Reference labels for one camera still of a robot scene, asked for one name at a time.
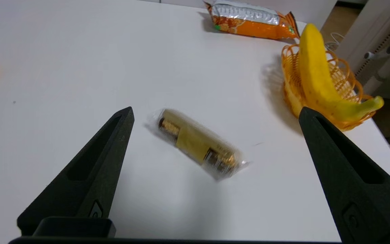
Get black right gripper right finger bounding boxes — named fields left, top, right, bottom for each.
left=298, top=107, right=390, bottom=244

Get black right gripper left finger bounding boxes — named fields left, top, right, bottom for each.
left=17, top=107, right=135, bottom=236

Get yellow banana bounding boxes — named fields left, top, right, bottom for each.
left=298, top=23, right=385, bottom=123

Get gold chocolates in clear wrapper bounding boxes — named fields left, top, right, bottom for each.
left=147, top=108, right=250, bottom=180

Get white stand with black knobs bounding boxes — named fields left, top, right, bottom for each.
left=364, top=34, right=390, bottom=100

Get white perforated panel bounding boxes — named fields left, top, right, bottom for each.
left=335, top=0, right=390, bottom=77

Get orange silver snack bag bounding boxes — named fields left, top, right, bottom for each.
left=204, top=0, right=300, bottom=41

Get yellow wire basket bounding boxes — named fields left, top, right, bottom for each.
left=281, top=44, right=377, bottom=132

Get white cable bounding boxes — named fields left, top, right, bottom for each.
left=324, top=32, right=345, bottom=52

